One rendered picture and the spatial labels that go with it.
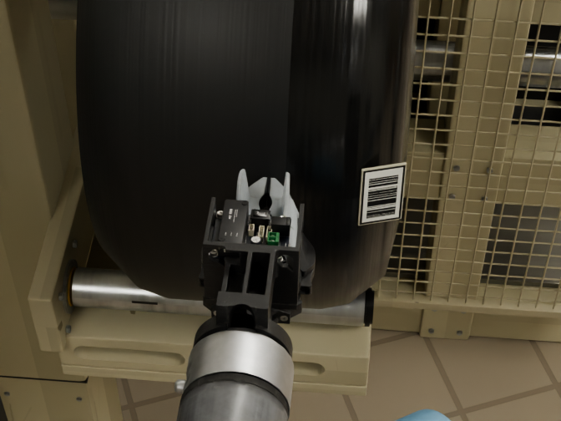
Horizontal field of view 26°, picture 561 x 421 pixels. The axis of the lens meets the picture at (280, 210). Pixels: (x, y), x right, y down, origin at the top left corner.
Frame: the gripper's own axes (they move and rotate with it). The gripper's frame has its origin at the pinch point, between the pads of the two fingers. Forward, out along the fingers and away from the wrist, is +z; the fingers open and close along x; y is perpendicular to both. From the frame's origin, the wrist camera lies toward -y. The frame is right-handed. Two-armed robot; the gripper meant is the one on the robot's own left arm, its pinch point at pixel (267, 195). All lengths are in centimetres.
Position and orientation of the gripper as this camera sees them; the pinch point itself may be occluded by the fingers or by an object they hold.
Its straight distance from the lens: 102.6
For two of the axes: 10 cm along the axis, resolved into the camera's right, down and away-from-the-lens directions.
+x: -10.0, -0.7, 0.5
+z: 0.9, -6.7, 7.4
